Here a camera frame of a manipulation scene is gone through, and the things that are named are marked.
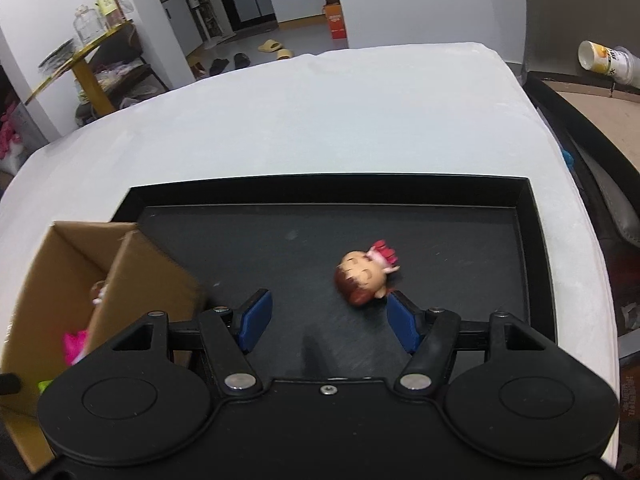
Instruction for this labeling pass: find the yellow side table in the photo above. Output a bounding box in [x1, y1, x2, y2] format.
[24, 20, 170, 116]

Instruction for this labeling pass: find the left yellow slipper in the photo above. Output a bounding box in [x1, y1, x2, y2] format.
[258, 39, 283, 53]

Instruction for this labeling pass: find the yellow paper cup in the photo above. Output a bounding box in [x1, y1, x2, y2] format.
[577, 40, 640, 88]

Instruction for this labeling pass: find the right black slipper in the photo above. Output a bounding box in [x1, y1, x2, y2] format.
[233, 53, 250, 70]

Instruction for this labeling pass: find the black framed brown board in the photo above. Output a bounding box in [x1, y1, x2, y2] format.
[522, 70, 640, 252]

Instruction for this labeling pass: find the black slipper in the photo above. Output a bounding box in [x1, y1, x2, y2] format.
[208, 58, 229, 77]
[233, 53, 250, 70]

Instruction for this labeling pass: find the right yellow slipper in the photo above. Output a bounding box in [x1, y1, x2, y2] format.
[277, 48, 294, 61]

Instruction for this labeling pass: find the orange cardboard box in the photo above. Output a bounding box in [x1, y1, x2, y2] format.
[323, 3, 347, 40]

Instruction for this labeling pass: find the yellow slipper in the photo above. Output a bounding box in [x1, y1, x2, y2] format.
[258, 39, 283, 53]
[277, 48, 294, 61]

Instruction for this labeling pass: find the brown-haired doll head figurine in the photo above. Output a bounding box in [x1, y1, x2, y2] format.
[334, 240, 400, 307]

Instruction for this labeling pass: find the glass jar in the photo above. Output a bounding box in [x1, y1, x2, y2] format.
[74, 4, 106, 46]

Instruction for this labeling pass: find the brown cardboard box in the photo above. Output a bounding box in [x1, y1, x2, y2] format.
[1, 221, 204, 471]

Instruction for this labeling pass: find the black shallow tray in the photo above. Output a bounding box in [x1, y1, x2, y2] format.
[114, 174, 556, 379]

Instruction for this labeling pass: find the left black slipper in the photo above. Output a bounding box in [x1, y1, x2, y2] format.
[208, 58, 229, 77]

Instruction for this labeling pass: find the pink doll figurine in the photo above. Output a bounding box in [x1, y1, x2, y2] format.
[63, 281, 107, 366]

